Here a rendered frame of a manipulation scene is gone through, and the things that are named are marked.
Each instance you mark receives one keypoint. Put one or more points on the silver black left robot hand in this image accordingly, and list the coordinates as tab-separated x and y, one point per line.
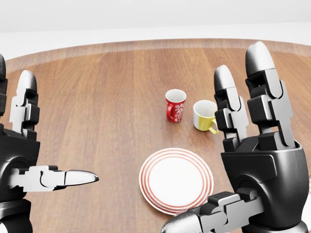
17	155

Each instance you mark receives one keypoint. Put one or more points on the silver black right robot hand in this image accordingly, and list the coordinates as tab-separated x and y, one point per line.
277	174

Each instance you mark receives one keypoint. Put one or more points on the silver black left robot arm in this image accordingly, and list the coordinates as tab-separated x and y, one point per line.
14	216

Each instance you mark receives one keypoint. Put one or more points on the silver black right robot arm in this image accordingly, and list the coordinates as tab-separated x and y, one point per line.
279	230

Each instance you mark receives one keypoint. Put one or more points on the white and yellow mug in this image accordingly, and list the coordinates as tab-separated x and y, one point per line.
203	116

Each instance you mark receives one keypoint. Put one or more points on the white plate with red rings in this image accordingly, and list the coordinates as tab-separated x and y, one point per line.
176	180

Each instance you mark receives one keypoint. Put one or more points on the red mug with white pattern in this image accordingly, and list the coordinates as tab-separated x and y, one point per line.
175	106

